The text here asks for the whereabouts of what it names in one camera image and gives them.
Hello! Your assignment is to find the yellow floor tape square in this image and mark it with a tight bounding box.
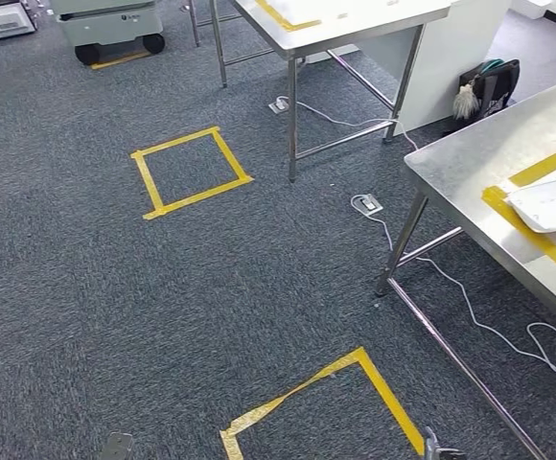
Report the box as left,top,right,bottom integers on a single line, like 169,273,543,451
130,126,254,221
220,346,425,460

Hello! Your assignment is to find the black bag with tassel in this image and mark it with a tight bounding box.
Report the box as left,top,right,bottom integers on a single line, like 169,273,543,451
443,57,521,138

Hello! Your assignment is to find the white plastic shell part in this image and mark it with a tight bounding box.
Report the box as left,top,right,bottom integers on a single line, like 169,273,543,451
505,157,556,234

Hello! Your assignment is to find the steel table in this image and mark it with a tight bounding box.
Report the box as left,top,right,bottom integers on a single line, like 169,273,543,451
189,0,452,184

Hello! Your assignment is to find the white floor cable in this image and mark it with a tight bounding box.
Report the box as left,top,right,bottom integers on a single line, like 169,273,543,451
277,95,419,151
350,193,556,380

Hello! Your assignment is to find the white wheeled cart robot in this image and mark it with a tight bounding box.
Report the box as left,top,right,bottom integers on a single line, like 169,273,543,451
50,0,166,67

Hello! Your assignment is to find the grey flat device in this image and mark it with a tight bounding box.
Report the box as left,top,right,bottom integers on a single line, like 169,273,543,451
0,0,37,42

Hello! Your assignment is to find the yellow floor tape strip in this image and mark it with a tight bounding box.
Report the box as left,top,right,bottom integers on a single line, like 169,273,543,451
90,50,152,71

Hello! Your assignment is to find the yellow workbench tape outline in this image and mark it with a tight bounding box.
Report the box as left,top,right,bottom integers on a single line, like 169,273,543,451
481,142,556,287

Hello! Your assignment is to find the white desk side panel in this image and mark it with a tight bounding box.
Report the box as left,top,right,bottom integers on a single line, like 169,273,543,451
354,0,512,138

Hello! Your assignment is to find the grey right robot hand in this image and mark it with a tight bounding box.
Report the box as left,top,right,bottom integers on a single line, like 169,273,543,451
424,426,466,460

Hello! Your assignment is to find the steel workbench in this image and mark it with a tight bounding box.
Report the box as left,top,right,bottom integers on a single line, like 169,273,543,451
375,73,556,460

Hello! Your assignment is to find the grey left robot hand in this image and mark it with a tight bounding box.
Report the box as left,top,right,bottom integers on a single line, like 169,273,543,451
96,431,134,460

